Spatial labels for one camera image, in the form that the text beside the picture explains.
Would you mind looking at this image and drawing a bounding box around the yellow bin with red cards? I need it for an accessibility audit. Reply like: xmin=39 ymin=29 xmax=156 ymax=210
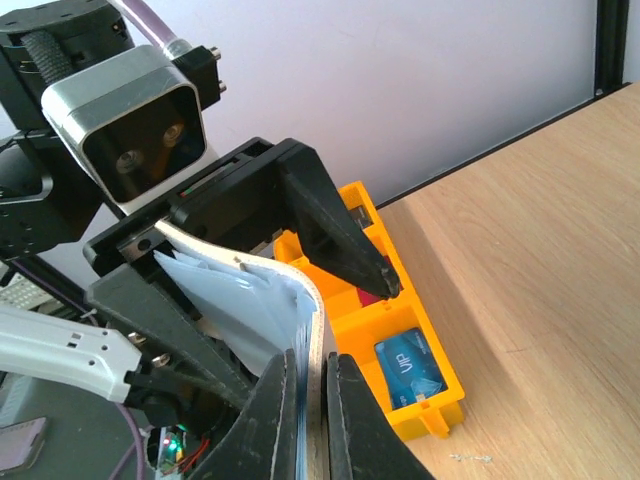
xmin=274 ymin=182 xmax=415 ymax=327

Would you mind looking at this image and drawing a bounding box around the yellow bin with blue cards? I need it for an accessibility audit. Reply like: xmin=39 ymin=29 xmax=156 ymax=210
xmin=331 ymin=295 xmax=465 ymax=441

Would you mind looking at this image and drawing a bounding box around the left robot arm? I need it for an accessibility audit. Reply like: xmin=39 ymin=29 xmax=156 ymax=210
xmin=1 ymin=1 xmax=401 ymax=407

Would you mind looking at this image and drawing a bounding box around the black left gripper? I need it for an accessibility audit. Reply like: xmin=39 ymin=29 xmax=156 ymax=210
xmin=83 ymin=137 xmax=400 ymax=409

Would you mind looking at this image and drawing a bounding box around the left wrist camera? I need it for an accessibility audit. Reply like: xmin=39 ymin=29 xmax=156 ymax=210
xmin=41 ymin=42 xmax=226 ymax=215

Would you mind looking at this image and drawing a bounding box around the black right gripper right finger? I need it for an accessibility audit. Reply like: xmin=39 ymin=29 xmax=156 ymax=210
xmin=326 ymin=353 xmax=433 ymax=480

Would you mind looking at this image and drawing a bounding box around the blue VIP card stack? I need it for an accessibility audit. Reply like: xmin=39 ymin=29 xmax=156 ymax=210
xmin=374 ymin=328 xmax=447 ymax=410

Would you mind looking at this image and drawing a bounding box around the cream leather card holder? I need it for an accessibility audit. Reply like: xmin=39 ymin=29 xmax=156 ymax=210
xmin=155 ymin=220 xmax=334 ymax=479

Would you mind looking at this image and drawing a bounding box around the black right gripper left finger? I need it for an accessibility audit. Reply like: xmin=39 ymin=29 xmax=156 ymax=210
xmin=189 ymin=349 xmax=298 ymax=480

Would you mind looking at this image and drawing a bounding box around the red card stack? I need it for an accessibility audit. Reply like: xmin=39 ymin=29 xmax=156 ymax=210
xmin=357 ymin=254 xmax=396 ymax=309

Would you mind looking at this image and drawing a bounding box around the black frame post left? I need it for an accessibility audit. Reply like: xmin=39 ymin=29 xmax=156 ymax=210
xmin=593 ymin=0 xmax=630 ymax=97

